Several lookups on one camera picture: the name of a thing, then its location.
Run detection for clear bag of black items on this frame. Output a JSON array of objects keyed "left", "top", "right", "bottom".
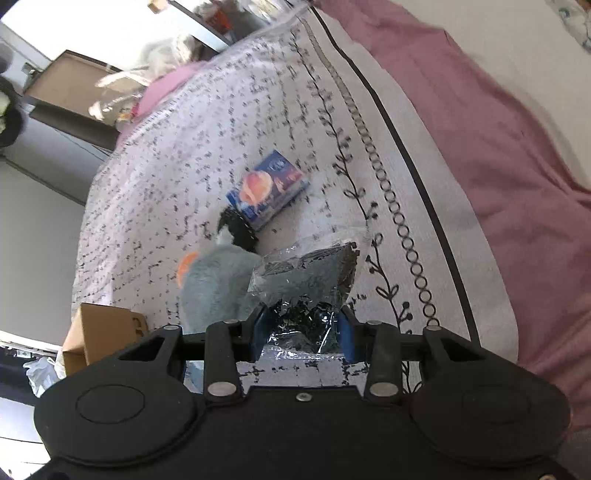
[{"left": 245, "top": 234, "right": 361, "bottom": 355}]

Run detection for blue planet tissue pack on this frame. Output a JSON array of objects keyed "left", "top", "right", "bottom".
[{"left": 226, "top": 150, "right": 310, "bottom": 231}]

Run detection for black fuzzy soft toy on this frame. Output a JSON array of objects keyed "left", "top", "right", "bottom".
[{"left": 216, "top": 206, "right": 259, "bottom": 253}]

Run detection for grey plush toy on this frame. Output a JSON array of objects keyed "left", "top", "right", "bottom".
[{"left": 177, "top": 225, "right": 262, "bottom": 334}]

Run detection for brown cardboard box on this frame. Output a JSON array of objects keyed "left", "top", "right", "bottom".
[{"left": 61, "top": 303, "right": 148, "bottom": 376}]

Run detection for white patterned bed cover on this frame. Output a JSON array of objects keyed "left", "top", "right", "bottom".
[{"left": 72, "top": 7, "right": 518, "bottom": 361}]

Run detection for pile of white plastic bags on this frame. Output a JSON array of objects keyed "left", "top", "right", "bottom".
[{"left": 88, "top": 36, "right": 202, "bottom": 125}]

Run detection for large flat cardboard sheet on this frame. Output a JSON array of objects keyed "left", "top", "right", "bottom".
[{"left": 24, "top": 50, "right": 120, "bottom": 152}]

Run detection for hanging black white clothes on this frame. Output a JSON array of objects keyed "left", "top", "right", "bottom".
[{"left": 0, "top": 77, "right": 24, "bottom": 148}]

